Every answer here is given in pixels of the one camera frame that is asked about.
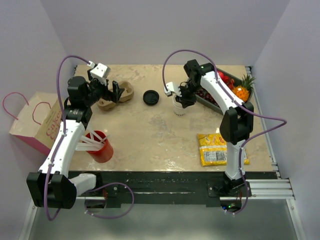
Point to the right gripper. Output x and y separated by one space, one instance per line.
184 100

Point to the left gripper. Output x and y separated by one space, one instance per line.
109 95

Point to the white paper cup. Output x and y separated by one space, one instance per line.
178 108

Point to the cardboard cup carrier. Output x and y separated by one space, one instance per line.
127 95

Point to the brown paper bag pink handles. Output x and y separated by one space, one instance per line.
38 122

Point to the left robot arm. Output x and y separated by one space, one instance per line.
50 186

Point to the black coffee lid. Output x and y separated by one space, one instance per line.
151 97

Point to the grey fruit tray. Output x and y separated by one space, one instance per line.
237 82

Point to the dark red grapes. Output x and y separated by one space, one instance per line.
205 97

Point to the red cherries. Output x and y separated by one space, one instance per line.
227 80

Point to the yellow snack bag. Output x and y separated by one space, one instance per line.
212 149

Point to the toy pineapple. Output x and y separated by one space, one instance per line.
244 89

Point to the white wrapped straws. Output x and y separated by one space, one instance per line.
94 142

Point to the red straw holder cup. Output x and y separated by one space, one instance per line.
104 154

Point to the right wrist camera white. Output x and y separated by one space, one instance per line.
172 88

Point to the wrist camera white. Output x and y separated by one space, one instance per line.
172 88
99 72

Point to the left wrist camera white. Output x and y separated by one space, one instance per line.
99 72

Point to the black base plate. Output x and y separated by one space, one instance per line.
159 188

